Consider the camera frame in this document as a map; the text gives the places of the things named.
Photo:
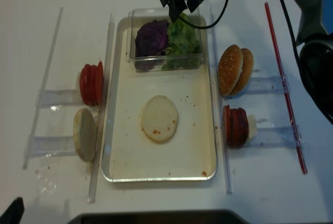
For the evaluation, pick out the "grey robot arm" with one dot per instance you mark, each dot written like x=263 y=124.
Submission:
x=312 y=46

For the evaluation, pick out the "green lettuce in container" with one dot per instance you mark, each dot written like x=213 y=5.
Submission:
x=181 y=41

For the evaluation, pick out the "white bread slice on tray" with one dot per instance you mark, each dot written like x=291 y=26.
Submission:
x=159 y=119

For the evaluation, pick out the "meat patties stack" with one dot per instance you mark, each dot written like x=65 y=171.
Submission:
x=236 y=126

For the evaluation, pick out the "upright bread slice left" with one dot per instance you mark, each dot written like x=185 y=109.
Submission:
x=84 y=134

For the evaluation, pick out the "clear tomato track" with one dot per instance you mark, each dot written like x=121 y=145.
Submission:
x=48 y=98

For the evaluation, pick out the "clear bread track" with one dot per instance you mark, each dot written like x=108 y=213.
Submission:
x=39 y=146

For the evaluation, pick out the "purple cabbage leaf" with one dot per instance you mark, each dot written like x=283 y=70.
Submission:
x=151 y=40

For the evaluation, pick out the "clear plastic container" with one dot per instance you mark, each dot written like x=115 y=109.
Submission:
x=137 y=18

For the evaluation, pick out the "front sesame bun top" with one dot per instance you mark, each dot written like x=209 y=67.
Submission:
x=229 y=69

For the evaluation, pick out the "sesame bun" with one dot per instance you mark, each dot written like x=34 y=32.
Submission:
x=229 y=69
x=246 y=71

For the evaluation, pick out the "rear sesame bun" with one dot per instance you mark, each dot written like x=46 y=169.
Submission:
x=246 y=71

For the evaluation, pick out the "clear bun track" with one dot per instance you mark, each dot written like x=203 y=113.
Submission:
x=267 y=85

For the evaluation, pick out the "metal baking tray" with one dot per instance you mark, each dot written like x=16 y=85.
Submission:
x=129 y=155

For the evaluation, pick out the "clear patty track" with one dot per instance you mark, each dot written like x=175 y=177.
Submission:
x=275 y=137

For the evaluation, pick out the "black base bottom edge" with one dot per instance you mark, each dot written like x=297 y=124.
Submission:
x=171 y=216

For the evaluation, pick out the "black object bottom left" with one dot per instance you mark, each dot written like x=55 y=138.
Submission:
x=13 y=214

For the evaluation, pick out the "red plastic rail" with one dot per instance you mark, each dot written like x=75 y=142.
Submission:
x=295 y=129

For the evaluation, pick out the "clear far left rail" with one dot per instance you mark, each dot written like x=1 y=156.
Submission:
x=41 y=88

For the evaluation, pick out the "clear rail left of tray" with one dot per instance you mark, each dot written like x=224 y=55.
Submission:
x=102 y=110

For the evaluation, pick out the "clear rail of tray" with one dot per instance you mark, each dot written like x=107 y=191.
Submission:
x=102 y=110
x=227 y=175

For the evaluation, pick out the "clear rail right of tray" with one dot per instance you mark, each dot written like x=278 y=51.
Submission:
x=227 y=175

